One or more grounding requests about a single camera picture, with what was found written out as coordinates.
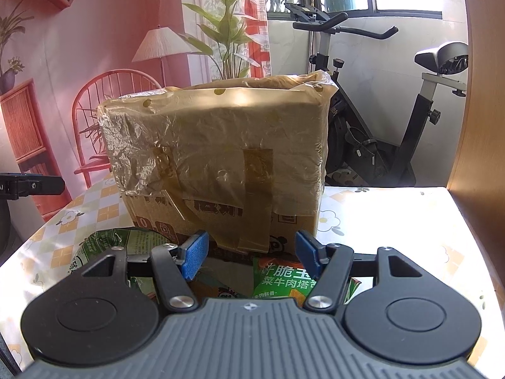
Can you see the brown cardboard box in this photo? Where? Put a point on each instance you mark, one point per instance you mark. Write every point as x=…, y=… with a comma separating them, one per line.
x=158, y=221

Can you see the printed wall backdrop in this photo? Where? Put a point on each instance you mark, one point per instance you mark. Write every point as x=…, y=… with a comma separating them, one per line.
x=98, y=27

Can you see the green chip packet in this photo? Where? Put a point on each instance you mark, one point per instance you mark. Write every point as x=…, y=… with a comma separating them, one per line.
x=276, y=280

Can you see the wooden board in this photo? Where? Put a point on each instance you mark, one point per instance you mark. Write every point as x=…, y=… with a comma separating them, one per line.
x=481, y=126

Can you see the black exercise bike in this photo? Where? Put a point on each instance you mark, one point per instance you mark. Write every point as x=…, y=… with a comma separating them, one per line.
x=394, y=126

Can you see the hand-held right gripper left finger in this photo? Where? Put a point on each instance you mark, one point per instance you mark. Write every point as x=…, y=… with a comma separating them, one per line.
x=195, y=254

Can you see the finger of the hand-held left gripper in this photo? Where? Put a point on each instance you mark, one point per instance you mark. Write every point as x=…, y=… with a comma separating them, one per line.
x=35, y=184

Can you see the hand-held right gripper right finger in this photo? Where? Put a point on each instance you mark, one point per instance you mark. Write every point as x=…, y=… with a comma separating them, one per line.
x=307, y=252

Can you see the green and white snack packet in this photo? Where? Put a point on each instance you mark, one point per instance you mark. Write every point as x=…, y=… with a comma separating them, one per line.
x=138, y=239

